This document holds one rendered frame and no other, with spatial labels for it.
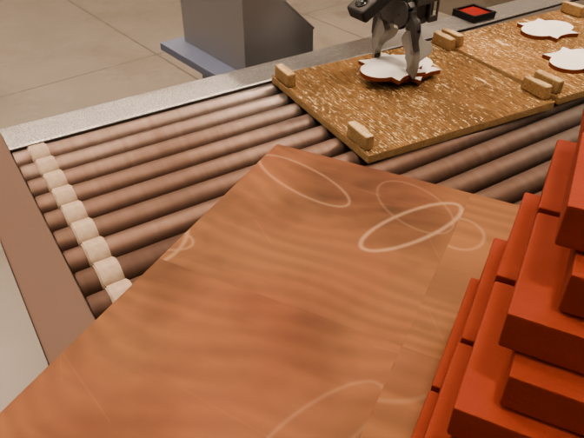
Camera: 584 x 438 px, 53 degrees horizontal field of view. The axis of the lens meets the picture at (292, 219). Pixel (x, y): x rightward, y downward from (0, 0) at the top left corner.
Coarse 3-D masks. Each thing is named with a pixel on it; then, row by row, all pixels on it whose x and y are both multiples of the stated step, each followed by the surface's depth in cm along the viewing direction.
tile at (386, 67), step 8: (384, 56) 118; (392, 56) 118; (400, 56) 118; (360, 64) 117; (368, 64) 115; (376, 64) 115; (384, 64) 115; (392, 64) 115; (400, 64) 115; (360, 72) 114; (368, 72) 112; (376, 72) 112; (384, 72) 112; (392, 72) 112; (400, 72) 112; (424, 72) 113; (376, 80) 111; (384, 80) 111; (392, 80) 111; (400, 80) 110
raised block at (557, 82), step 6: (534, 72) 113; (540, 72) 112; (546, 72) 112; (540, 78) 113; (546, 78) 111; (552, 78) 110; (558, 78) 110; (552, 84) 111; (558, 84) 110; (552, 90) 111; (558, 90) 110
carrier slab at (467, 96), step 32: (352, 64) 122; (448, 64) 122; (480, 64) 122; (320, 96) 110; (352, 96) 110; (384, 96) 110; (416, 96) 110; (448, 96) 110; (480, 96) 110; (512, 96) 110; (384, 128) 101; (416, 128) 101; (448, 128) 101; (480, 128) 103
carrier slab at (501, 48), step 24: (504, 24) 141; (576, 24) 141; (456, 48) 129; (480, 48) 129; (504, 48) 129; (528, 48) 129; (552, 48) 129; (576, 48) 129; (504, 72) 120; (528, 72) 119; (552, 72) 119; (552, 96) 111; (576, 96) 112
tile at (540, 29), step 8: (520, 24) 139; (528, 24) 138; (536, 24) 138; (544, 24) 138; (552, 24) 138; (560, 24) 138; (568, 24) 138; (528, 32) 134; (536, 32) 134; (544, 32) 134; (552, 32) 134; (560, 32) 134; (568, 32) 134; (576, 32) 134; (552, 40) 133
